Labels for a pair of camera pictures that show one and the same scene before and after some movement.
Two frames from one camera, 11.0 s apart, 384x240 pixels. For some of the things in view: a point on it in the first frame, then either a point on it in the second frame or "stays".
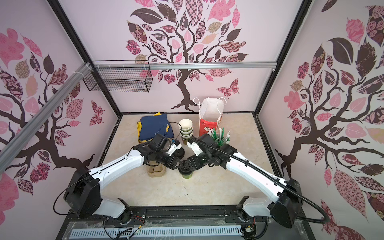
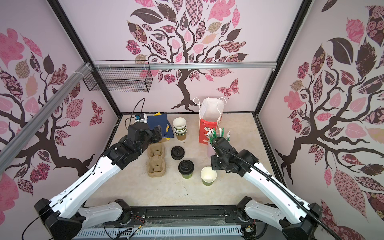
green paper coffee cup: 187,176 stays
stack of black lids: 179,153 stays
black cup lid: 185,171 stays
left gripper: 172,163 -> 156,134
